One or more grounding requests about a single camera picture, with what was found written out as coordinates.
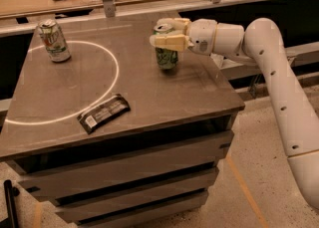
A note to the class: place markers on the black snack wrapper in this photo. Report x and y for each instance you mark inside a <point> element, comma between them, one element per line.
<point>103,112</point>

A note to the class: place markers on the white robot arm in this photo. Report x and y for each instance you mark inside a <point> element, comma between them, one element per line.
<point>260,44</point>

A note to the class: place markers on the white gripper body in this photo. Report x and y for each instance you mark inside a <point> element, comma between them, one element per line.
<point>202,35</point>

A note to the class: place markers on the left sanitizer bottle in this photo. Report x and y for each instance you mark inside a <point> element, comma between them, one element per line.
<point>218,60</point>

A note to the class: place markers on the white 7up can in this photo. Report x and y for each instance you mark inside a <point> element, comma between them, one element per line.
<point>54,40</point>

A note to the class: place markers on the black stand bottom left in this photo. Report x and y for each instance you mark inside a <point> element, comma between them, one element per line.
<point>11,192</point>

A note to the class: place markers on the grey drawer cabinet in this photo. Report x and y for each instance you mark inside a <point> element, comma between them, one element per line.
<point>157,159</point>

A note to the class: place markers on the green soda can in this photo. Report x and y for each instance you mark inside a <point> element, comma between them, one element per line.
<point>167,59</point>

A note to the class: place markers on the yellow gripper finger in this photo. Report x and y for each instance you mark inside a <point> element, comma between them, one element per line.
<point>179,42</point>
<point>177,23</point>

